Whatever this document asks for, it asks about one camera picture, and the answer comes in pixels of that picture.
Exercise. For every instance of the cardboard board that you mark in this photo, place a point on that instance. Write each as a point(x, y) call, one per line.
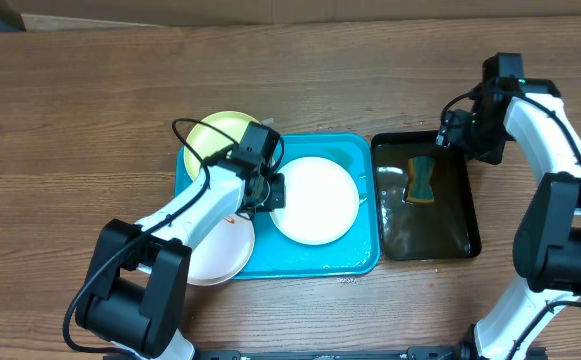
point(263, 12)

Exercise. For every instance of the pink-white plate with stain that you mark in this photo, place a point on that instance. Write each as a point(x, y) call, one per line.
point(223, 253)

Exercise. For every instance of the black water basin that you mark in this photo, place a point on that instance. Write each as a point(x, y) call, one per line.
point(444, 229)

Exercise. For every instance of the white plate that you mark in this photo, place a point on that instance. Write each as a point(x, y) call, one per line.
point(321, 201)

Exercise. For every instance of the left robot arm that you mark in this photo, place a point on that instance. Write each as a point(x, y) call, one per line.
point(131, 302)

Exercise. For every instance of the teal plastic tray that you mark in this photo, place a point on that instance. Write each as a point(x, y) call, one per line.
point(355, 253)

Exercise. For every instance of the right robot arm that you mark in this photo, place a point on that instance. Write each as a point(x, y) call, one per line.
point(508, 106)

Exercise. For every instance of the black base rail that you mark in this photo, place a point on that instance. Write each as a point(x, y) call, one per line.
point(320, 354)

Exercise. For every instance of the yellow-green plate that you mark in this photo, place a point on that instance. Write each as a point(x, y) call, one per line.
point(206, 141)

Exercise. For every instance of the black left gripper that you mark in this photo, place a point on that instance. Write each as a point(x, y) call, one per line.
point(279, 198)

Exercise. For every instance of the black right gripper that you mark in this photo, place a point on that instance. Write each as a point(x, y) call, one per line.
point(457, 139)

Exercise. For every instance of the yellow green sponge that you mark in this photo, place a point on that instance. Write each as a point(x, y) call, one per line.
point(419, 171)

